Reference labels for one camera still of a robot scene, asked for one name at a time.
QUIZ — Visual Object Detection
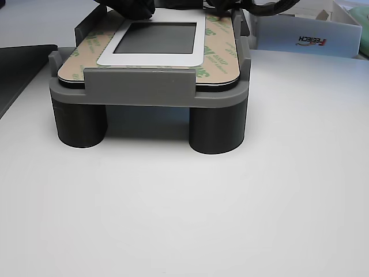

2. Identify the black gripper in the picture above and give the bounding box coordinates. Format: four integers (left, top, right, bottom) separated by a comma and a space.
95, 0, 248, 20

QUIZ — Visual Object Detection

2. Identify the white framed screen panel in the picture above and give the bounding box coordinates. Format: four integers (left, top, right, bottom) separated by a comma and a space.
96, 8, 207, 66

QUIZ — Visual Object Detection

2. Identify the grey fixture with dark legs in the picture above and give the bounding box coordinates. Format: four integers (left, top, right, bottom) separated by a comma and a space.
48, 3, 253, 155

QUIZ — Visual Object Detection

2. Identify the grey flat tray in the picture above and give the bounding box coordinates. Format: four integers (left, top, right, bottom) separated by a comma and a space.
0, 44, 58, 119

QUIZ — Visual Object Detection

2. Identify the white Feetech cardboard box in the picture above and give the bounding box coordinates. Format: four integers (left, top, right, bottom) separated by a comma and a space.
248, 0, 363, 58

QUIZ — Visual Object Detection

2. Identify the green soft object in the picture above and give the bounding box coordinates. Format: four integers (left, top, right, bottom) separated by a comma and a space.
347, 5, 369, 55

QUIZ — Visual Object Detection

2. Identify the black braided cable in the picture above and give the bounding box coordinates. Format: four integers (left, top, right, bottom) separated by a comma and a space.
246, 0, 302, 16

